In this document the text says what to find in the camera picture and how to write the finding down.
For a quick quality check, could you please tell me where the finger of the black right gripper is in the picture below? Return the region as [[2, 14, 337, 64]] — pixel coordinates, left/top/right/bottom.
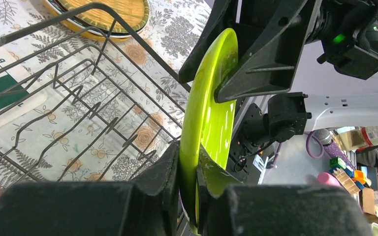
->
[[214, 0, 321, 103], [178, 0, 238, 84]]

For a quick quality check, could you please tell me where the black wire dish rack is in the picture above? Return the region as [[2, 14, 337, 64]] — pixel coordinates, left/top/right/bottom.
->
[[0, 2, 191, 182]]

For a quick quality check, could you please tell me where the background clutter of toys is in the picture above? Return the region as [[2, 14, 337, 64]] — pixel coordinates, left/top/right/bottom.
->
[[313, 126, 378, 236]]

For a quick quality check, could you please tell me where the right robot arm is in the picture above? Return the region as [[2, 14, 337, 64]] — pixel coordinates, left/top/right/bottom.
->
[[178, 0, 378, 180]]

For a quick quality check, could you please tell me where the yellow dotted plate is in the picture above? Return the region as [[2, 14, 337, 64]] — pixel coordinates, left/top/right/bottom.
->
[[42, 0, 105, 42]]

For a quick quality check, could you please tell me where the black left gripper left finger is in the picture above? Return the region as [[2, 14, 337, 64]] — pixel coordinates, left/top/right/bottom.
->
[[0, 142, 179, 236]]

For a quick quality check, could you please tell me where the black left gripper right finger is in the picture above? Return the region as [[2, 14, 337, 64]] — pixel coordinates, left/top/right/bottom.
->
[[197, 148, 373, 236]]

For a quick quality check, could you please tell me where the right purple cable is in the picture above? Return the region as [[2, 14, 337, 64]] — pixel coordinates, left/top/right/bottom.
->
[[269, 130, 325, 170]]

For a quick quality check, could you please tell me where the white plate green red rim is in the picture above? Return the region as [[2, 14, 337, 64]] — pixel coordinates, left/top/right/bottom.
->
[[47, 0, 149, 39]]

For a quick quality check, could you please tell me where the lime green plate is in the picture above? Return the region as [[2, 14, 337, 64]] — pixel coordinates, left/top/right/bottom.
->
[[179, 28, 238, 234]]

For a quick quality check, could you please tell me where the woven bamboo plate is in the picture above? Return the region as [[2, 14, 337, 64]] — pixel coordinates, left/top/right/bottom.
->
[[57, 0, 151, 34]]

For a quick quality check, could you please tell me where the green white chessboard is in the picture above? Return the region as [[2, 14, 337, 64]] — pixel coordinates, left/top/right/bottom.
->
[[0, 28, 48, 131]]

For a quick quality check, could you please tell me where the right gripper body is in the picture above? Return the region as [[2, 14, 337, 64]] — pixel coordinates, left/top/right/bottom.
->
[[306, 0, 372, 44]]

